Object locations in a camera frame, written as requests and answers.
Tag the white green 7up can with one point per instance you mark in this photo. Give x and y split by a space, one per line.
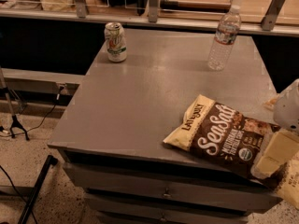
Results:
115 42

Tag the grey drawer cabinet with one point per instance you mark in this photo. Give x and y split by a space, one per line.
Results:
112 134

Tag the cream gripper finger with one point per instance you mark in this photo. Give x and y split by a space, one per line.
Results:
270 103
276 149

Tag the metal window rail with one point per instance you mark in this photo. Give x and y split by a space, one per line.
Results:
266 17

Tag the black tripod stand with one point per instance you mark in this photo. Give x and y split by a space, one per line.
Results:
15 123

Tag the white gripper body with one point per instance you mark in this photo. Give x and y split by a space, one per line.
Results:
289 108

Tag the clear plastic water bottle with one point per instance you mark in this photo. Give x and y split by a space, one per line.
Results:
224 39

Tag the black floor bar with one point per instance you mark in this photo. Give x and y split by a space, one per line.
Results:
28 194

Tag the brown sea salt chip bag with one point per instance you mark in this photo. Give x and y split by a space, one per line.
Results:
217 133

